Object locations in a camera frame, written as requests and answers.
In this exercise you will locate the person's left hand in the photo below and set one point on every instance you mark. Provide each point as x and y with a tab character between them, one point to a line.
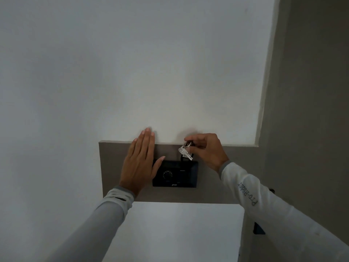
137	171

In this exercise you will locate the person's right hand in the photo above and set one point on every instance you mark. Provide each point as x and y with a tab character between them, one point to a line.
211	151

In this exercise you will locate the person's left thumb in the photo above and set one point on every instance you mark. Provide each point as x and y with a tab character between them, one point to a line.
159	165

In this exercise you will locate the person's left middle finger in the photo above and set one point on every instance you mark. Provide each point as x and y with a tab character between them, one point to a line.
147	144

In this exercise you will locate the person's left little finger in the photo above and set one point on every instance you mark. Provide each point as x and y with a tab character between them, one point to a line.
134	151

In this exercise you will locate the person's right thumb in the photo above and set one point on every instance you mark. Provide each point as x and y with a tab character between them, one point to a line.
198	153

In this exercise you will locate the person's left forearm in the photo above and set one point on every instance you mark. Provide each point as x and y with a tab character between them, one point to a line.
101	223

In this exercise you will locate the person's right forearm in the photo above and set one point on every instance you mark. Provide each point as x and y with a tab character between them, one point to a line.
272	215

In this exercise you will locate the black lock box shackle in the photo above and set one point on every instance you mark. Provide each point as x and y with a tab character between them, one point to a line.
188	158

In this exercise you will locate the key with clear cover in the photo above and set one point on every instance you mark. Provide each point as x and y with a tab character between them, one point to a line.
185	153

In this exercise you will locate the black wall lock box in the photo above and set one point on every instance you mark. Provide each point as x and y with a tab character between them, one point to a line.
180	174

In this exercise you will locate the dark blue wall fixture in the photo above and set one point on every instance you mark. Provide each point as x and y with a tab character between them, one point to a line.
258	229

